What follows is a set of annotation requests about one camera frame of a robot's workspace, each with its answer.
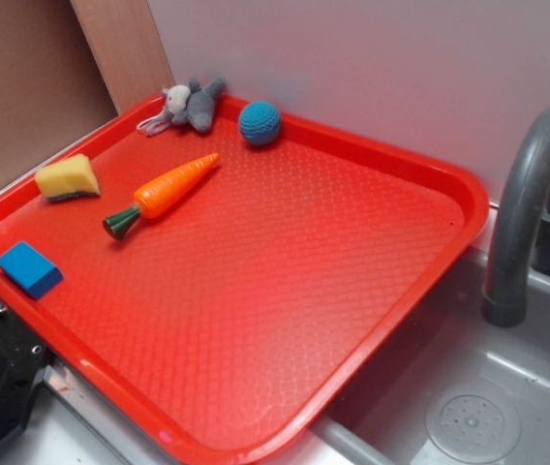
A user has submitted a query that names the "yellow sponge wedge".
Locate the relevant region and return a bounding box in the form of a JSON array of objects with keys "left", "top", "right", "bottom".
[{"left": 34, "top": 154, "right": 101, "bottom": 202}]

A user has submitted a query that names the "grey toy sink basin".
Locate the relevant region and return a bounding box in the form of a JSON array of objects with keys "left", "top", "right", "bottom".
[{"left": 298, "top": 202, "right": 550, "bottom": 465}]

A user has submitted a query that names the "orange toy carrot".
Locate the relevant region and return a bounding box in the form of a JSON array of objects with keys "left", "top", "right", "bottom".
[{"left": 103, "top": 153, "right": 220, "bottom": 240}]

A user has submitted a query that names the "blue crocheted ball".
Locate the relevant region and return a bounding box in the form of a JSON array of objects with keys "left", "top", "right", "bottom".
[{"left": 238, "top": 101, "right": 282, "bottom": 146}]

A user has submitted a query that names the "grey plush mouse toy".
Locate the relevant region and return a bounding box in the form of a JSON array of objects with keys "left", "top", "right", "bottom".
[{"left": 136, "top": 77, "right": 226, "bottom": 137}]

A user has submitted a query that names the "grey toy faucet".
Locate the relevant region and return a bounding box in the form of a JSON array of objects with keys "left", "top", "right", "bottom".
[{"left": 482, "top": 108, "right": 550, "bottom": 327}]

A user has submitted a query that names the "brown cardboard panel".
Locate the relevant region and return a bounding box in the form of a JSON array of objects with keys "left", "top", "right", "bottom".
[{"left": 0, "top": 1, "right": 172, "bottom": 189}]

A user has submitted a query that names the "blue rectangular block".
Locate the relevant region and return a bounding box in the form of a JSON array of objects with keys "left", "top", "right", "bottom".
[{"left": 0, "top": 241, "right": 64, "bottom": 299}]

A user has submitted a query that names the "red plastic tray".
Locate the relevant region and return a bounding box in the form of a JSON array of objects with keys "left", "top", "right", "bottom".
[{"left": 0, "top": 97, "right": 488, "bottom": 464}]

